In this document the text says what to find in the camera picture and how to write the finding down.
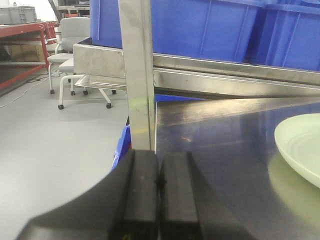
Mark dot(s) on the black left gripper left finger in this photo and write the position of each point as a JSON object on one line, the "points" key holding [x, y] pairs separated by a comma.
{"points": [[122, 206]]}

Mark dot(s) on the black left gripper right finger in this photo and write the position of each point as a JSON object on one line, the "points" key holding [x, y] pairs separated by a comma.
{"points": [[190, 208]]}

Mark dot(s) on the pale green plate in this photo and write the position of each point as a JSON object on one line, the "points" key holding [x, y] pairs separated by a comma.
{"points": [[298, 140]]}

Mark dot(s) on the blue bin below shelf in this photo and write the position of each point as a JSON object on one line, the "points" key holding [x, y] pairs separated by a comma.
{"points": [[124, 142]]}

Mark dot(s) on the white rolling stool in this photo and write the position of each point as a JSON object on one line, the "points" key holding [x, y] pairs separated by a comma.
{"points": [[67, 67]]}

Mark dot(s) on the red metal workbench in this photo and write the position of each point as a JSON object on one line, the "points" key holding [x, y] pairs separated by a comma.
{"points": [[19, 34]]}

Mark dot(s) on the white office chair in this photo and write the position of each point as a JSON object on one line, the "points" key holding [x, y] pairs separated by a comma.
{"points": [[73, 30]]}

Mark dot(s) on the blue plastic bin left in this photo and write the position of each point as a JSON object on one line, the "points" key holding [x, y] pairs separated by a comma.
{"points": [[201, 29]]}

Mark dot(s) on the blue plastic bin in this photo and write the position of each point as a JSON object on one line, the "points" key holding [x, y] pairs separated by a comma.
{"points": [[286, 33], [201, 29]]}

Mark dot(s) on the cardboard box under workbench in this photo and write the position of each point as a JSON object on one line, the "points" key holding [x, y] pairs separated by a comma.
{"points": [[27, 53]]}

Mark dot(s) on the blue plastic bin right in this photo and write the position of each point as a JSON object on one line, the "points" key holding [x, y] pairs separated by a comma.
{"points": [[286, 33]]}

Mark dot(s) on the grey plastic crate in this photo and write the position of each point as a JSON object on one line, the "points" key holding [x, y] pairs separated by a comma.
{"points": [[17, 15]]}

